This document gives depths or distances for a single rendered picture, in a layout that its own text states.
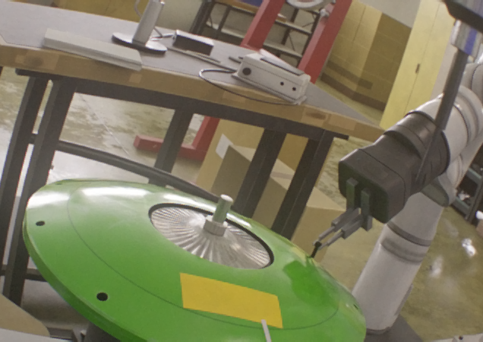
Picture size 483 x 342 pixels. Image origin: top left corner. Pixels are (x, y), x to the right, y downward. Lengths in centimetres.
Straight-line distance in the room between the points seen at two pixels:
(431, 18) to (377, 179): 710
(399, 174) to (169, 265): 28
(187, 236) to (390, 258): 58
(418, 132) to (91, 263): 38
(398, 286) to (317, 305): 57
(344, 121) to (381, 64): 887
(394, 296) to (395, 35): 1006
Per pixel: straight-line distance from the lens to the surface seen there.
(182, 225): 60
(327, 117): 219
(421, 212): 110
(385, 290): 114
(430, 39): 773
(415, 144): 75
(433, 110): 80
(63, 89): 172
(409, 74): 784
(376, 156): 75
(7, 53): 162
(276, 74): 207
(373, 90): 1114
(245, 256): 60
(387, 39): 1104
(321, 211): 246
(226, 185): 271
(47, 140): 176
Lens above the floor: 130
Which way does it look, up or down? 16 degrees down
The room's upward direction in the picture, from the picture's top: 22 degrees clockwise
